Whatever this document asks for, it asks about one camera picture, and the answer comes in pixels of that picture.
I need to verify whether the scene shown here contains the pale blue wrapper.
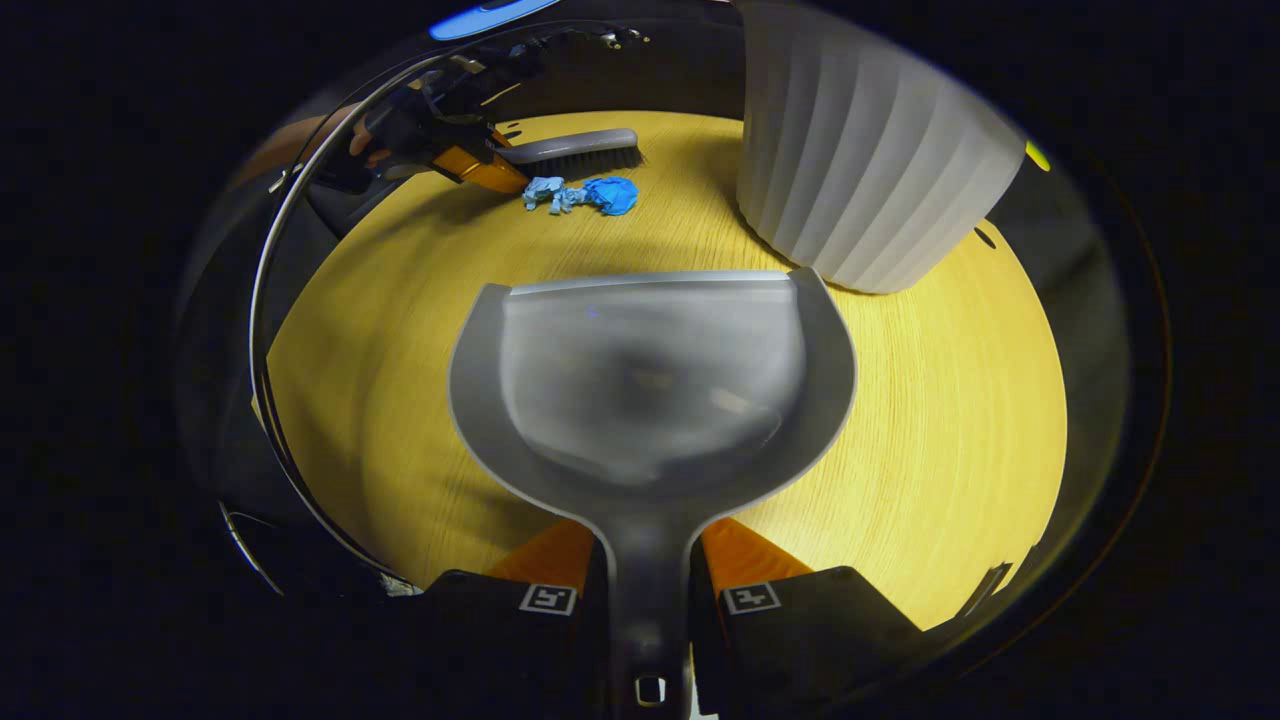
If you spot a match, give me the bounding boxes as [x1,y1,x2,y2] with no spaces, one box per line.
[522,176,586,215]

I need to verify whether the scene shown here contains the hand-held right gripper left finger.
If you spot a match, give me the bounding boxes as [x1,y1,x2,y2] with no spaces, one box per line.
[385,517,611,720]

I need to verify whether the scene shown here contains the small grey broom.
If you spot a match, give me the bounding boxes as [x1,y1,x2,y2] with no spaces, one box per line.
[495,128,646,181]

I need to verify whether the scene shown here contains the yellow wooden desktop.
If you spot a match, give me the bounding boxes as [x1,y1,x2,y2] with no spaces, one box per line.
[262,110,1069,633]

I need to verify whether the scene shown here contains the grey plastic dustpan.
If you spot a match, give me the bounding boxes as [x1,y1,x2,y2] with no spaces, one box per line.
[447,267,859,720]

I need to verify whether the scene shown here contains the bright blue paper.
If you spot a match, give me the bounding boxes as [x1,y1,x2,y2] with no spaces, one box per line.
[580,176,641,217]

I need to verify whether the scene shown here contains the grey ribbed garbage bin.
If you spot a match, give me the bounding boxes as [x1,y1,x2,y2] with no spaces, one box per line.
[735,0,1029,296]

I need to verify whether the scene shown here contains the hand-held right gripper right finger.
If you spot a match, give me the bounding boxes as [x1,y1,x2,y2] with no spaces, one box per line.
[688,517,926,720]

